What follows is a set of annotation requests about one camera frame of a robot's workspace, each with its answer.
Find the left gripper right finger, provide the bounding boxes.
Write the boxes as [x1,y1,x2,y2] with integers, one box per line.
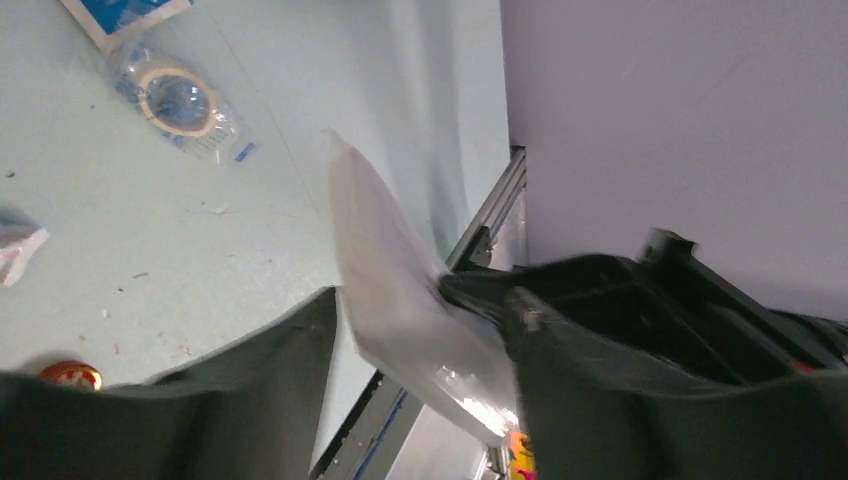
[506,288,847,479]

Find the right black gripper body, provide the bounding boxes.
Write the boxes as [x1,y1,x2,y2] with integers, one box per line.
[440,229,847,385]

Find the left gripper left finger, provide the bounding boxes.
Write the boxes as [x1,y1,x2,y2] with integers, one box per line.
[1,287,338,479]

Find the white gauze pad pack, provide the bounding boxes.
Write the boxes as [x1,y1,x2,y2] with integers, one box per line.
[324,129,520,446]

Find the small red round tin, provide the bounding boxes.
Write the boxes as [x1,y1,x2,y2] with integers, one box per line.
[38,360,103,391]

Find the teal tube upper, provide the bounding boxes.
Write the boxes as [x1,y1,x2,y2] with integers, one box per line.
[1,224,49,286]

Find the tape roll in bag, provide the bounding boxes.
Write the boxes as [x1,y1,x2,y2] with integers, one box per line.
[104,42,260,163]

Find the blue alcohol pad upper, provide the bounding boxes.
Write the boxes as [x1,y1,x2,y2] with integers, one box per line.
[60,0,194,54]

